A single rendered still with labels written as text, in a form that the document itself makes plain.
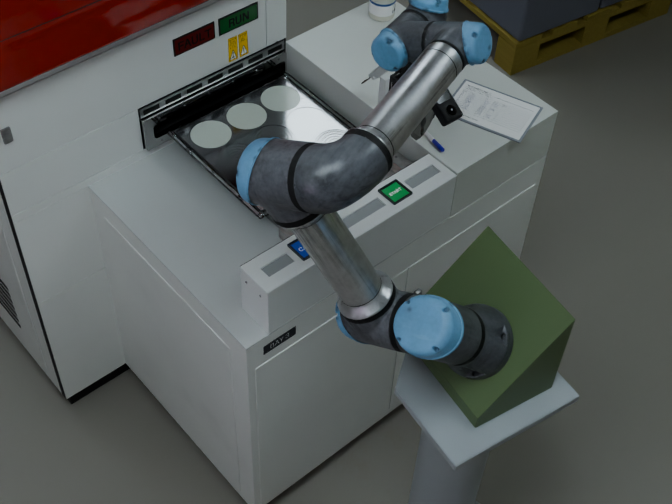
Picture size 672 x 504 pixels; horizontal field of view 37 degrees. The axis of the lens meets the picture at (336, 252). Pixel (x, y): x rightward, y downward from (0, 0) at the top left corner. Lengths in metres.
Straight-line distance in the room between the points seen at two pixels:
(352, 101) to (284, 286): 0.62
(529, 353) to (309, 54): 1.03
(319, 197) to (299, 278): 0.53
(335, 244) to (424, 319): 0.22
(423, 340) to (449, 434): 0.27
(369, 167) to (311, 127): 0.91
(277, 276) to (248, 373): 0.25
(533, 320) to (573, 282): 1.45
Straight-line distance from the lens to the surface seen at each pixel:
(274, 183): 1.63
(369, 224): 2.18
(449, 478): 2.35
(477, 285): 2.07
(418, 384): 2.10
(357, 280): 1.84
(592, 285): 3.46
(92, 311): 2.81
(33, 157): 2.36
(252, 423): 2.39
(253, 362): 2.20
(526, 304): 2.01
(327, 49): 2.63
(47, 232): 2.52
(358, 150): 1.60
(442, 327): 1.84
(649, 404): 3.22
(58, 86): 2.29
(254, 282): 2.08
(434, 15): 1.96
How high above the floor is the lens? 2.55
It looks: 49 degrees down
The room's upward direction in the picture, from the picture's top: 3 degrees clockwise
